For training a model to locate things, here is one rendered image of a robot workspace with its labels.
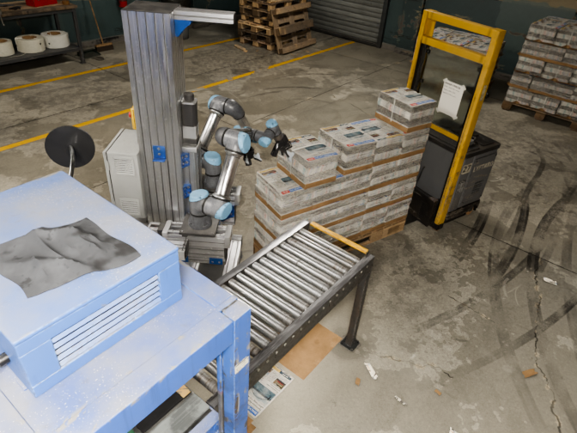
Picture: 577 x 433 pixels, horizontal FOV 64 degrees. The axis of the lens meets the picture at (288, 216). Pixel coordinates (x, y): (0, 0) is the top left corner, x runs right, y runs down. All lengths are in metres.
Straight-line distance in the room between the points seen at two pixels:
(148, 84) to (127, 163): 0.51
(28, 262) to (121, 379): 0.37
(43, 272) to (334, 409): 2.18
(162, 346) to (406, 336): 2.47
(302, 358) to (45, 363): 2.24
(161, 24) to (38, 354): 1.85
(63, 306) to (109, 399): 0.25
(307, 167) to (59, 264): 2.22
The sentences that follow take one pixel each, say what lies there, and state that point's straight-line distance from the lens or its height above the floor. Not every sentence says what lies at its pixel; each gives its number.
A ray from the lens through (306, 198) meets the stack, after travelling 3.39.
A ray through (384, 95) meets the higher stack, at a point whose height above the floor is 1.27.
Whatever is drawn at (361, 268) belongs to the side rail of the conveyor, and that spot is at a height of 0.80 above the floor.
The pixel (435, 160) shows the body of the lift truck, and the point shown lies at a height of 0.60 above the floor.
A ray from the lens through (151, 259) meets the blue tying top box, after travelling 1.27.
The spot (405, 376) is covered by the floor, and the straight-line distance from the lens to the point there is 3.32.
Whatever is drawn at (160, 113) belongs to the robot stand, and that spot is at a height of 1.48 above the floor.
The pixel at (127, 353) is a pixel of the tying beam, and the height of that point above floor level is 1.54.
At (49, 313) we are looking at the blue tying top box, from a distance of 1.20.
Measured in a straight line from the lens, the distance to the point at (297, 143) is 3.44.
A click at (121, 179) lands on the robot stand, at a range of 3.03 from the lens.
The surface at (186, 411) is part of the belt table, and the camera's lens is 2.09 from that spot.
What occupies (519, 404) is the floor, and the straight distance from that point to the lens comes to 3.50.
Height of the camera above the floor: 2.57
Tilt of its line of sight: 35 degrees down
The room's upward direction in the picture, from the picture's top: 5 degrees clockwise
